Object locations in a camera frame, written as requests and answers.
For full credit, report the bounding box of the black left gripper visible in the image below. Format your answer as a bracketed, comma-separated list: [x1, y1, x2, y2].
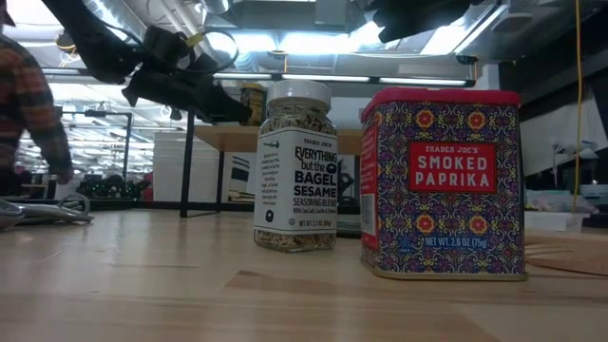
[122, 52, 254, 126]

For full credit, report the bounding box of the yellow lid dark spice jar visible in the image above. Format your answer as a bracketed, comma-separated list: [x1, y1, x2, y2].
[239, 83, 267, 127]

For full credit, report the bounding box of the bagel sesame seasoning glass jar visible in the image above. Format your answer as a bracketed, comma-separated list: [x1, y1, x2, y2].
[253, 79, 339, 254]

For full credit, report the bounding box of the smoked paprika tin red lid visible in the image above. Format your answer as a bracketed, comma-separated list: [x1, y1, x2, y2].
[359, 87, 527, 282]

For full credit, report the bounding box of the white cabinet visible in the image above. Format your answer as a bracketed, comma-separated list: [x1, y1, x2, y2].
[152, 131, 227, 203]

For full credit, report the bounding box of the black bar with LED strips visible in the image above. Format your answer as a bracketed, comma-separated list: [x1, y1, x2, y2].
[41, 67, 476, 89]

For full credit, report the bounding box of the black background stand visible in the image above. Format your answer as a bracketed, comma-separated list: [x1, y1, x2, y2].
[84, 109, 134, 184]

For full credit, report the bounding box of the black background equipment row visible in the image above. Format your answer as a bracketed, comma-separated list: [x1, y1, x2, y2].
[75, 173, 153, 200]

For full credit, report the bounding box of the black round ceiling fixture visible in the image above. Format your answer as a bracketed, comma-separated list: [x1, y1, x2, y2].
[54, 28, 80, 53]

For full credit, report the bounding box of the walking person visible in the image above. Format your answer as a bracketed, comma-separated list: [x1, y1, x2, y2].
[0, 9, 75, 197]

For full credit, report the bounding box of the plain wooden utensil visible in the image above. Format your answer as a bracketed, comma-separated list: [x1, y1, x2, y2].
[525, 244, 608, 276]

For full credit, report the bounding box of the black metal rig frame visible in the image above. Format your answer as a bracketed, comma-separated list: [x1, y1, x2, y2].
[0, 197, 362, 214]

